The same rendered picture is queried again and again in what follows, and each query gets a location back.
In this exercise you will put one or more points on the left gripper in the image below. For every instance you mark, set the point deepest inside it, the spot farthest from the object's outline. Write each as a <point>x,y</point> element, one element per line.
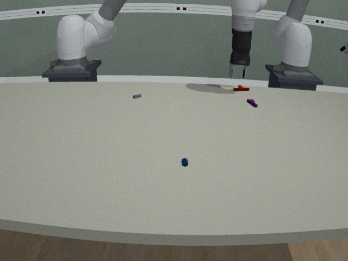
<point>344,47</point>

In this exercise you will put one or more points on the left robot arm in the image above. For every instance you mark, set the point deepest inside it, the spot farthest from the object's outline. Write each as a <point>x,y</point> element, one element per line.
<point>294,40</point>

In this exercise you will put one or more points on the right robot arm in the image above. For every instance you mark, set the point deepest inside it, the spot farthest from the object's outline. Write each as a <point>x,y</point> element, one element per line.
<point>76,35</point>

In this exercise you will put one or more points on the purple rod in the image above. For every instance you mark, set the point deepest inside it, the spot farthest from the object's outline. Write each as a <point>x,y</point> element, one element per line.
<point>252,103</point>

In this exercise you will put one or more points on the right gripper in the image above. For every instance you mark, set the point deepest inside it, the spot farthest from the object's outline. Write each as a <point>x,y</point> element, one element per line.
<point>241,40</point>

